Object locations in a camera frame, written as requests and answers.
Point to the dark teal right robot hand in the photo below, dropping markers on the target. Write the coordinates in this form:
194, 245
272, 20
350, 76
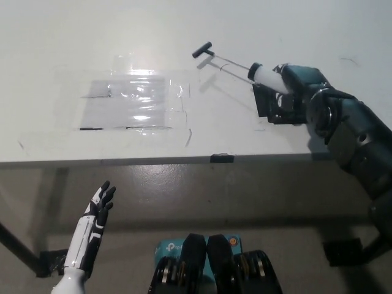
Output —
303, 81

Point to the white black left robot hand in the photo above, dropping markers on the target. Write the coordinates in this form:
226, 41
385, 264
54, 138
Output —
85, 235

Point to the small white air pump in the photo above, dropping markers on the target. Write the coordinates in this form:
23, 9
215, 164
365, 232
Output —
269, 78

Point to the black floor tape patch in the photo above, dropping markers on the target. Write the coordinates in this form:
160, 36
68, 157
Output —
343, 252
52, 263

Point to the teal tp-link box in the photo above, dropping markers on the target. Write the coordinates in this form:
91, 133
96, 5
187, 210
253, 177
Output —
168, 246

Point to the short black tape strip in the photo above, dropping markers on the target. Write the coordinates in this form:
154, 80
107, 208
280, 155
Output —
223, 158

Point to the clear adhesive film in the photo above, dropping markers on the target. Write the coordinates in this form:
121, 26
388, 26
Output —
179, 92

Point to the clear taped plastic sheet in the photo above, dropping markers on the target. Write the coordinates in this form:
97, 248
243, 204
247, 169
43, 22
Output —
122, 104

